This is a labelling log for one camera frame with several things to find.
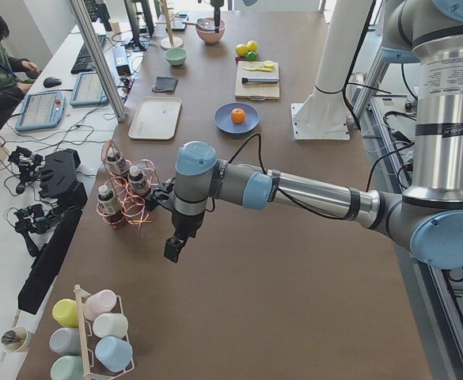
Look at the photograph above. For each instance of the lower lemon half slice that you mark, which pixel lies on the lower lemon half slice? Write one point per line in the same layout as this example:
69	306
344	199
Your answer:
257	65

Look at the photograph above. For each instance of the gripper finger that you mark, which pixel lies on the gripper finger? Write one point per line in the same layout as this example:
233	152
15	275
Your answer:
217	18
173	247

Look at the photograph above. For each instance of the mint mug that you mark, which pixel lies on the mint mug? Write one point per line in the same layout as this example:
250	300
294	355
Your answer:
68	367

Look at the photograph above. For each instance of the mint green bowl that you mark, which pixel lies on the mint green bowl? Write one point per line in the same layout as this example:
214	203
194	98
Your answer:
176	56

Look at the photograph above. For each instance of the far teach pendant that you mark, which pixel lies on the far teach pendant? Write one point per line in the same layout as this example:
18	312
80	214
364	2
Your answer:
88	91

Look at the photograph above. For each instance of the teach pendant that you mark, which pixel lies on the teach pendant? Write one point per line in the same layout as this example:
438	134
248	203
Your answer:
41	111
88	91

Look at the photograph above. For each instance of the left rear tea bottle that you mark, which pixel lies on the left rear tea bottle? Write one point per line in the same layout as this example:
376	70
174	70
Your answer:
117	164

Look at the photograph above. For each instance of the orange tangerine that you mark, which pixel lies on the orange tangerine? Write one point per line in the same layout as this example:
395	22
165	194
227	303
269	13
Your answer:
238	115

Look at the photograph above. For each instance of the lemon half slice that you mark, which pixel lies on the lemon half slice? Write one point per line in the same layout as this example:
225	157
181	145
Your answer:
269	63
257	65

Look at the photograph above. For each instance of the steel ice scoop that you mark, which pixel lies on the steel ice scoop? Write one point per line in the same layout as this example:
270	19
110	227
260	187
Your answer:
206	24

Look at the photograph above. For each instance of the right rear tea bottle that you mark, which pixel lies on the right rear tea bottle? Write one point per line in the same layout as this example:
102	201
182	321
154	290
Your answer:
139	180

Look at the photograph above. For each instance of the copper wire bottle rack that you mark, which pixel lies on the copper wire bottle rack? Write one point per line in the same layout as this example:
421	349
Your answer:
121	198

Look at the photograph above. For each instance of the grey mug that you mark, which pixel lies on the grey mug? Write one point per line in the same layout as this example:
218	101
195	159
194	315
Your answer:
65	341

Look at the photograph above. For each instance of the wooden mug rack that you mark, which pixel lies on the wooden mug rack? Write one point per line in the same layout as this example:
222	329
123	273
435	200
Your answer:
92	369

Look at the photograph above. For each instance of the yellow plastic knife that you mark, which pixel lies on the yellow plastic knife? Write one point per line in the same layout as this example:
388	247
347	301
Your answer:
259	68

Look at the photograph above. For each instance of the tea bottle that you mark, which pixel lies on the tea bottle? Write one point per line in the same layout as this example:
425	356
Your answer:
110	207
139	180
117	164

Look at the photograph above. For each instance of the pink mug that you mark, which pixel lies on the pink mug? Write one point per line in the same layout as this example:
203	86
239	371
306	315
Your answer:
100	303

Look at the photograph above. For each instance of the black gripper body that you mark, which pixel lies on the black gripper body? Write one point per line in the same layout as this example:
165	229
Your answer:
216	6
186	222

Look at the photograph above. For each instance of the blue round plate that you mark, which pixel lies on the blue round plate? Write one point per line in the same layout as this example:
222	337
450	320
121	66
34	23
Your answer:
224	122

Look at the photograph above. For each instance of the white mug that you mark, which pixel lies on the white mug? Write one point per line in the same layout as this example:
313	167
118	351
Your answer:
111	324

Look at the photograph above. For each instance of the black computer mouse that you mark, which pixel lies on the black computer mouse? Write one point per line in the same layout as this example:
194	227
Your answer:
51	82

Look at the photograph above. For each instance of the aluminium frame post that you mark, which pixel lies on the aluminium frame post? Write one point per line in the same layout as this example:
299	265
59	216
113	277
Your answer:
104	74

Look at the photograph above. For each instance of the white camera mast base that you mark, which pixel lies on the white camera mast base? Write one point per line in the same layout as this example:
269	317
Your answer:
323	115

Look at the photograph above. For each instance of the blue mug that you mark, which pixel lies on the blue mug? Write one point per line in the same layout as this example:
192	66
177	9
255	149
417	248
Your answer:
115	354

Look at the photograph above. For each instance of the black keyboard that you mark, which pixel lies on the black keyboard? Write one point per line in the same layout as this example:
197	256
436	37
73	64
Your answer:
83	62

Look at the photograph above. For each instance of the yellow mug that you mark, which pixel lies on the yellow mug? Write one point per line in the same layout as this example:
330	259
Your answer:
65	313

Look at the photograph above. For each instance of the cream rabbit tray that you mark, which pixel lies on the cream rabbit tray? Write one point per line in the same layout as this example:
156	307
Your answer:
155	118

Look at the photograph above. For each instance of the wooden cutting board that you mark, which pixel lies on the wooden cutting board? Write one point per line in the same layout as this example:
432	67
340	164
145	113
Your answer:
256	91

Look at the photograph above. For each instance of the upper lemon half slice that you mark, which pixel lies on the upper lemon half slice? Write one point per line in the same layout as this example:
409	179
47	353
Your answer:
269	63

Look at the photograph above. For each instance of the paper cup with items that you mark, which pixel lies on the paper cup with items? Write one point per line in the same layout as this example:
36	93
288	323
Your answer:
16	339

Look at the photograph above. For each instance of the pink bowl of ice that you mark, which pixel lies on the pink bowl of ice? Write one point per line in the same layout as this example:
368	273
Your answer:
210	37

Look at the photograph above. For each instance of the near teach pendant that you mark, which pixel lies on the near teach pendant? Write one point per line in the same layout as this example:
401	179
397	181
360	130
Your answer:
41	111

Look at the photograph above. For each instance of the grey folded cloth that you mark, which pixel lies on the grey folded cloth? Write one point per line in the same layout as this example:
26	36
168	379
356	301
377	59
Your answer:
165	84

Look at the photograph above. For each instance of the wooden cup tree stand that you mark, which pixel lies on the wooden cup tree stand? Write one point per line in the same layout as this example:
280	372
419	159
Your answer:
170	41

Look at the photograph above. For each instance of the lower whole lemon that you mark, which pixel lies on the lower whole lemon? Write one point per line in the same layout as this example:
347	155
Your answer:
252	45

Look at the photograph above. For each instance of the front tea bottle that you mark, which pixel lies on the front tea bottle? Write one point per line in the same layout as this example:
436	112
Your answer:
110	207

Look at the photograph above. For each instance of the green lime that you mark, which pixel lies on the green lime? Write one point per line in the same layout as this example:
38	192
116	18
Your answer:
251	56

